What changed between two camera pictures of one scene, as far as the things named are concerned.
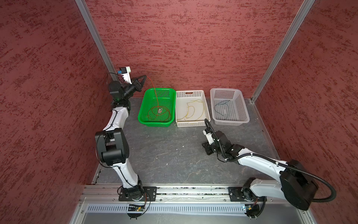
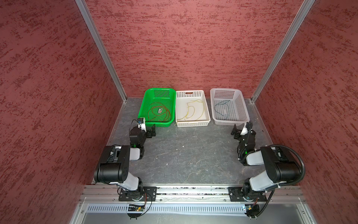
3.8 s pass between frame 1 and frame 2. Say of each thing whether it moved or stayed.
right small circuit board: stayed
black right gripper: moved
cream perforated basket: stayed
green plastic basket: stayed
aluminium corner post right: stayed
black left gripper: moved
